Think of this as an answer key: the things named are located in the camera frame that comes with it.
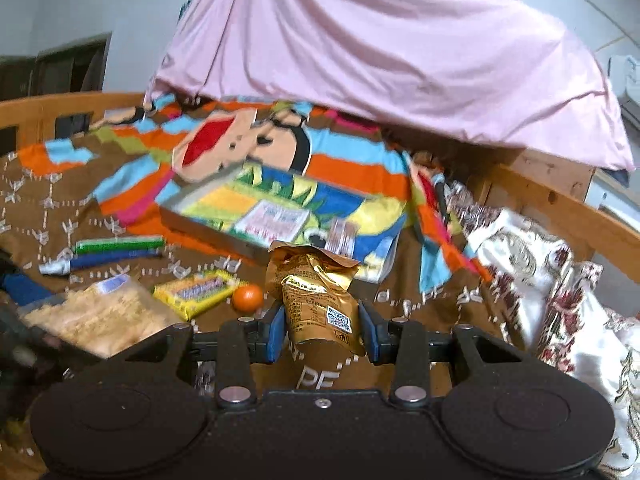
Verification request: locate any gold foil snack bag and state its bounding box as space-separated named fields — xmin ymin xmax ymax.
xmin=266 ymin=242 xmax=364 ymax=356

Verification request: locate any orange mandarin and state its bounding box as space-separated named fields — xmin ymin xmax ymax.
xmin=231 ymin=284 xmax=264 ymax=314

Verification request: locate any clear bag of crackers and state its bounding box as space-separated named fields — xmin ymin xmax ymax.
xmin=21 ymin=274 xmax=180 ymax=359

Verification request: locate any blue toothpaste-like tube pack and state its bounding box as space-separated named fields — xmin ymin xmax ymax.
xmin=39 ymin=249 xmax=160 ymax=276

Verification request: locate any yellow candy bar pack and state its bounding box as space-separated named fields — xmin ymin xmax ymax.
xmin=153 ymin=270 xmax=241 ymax=322

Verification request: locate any white green snack pouch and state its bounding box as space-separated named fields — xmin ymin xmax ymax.
xmin=230 ymin=200 xmax=309 ymax=248

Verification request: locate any green stick snack pack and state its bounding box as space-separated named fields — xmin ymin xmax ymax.
xmin=74 ymin=236 xmax=165 ymax=255

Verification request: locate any metal tray with dinosaur print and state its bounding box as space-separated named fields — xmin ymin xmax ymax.
xmin=160 ymin=162 xmax=407 ymax=284

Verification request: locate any colourful cartoon monkey blanket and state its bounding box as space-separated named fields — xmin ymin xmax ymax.
xmin=1 ymin=94 xmax=504 ymax=334

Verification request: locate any white floral quilt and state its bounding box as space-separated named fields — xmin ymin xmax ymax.
xmin=445 ymin=183 xmax=639 ymax=479

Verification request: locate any pink hanging sheet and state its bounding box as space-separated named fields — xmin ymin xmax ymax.
xmin=146 ymin=0 xmax=634 ymax=170

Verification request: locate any white air conditioner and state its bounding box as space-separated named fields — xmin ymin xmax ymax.
xmin=608 ymin=55 xmax=640 ymax=129

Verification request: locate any wooden bed frame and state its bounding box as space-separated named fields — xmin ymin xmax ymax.
xmin=1 ymin=91 xmax=639 ymax=282

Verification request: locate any dark window frame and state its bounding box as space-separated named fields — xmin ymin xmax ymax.
xmin=1 ymin=32 xmax=112 ymax=101

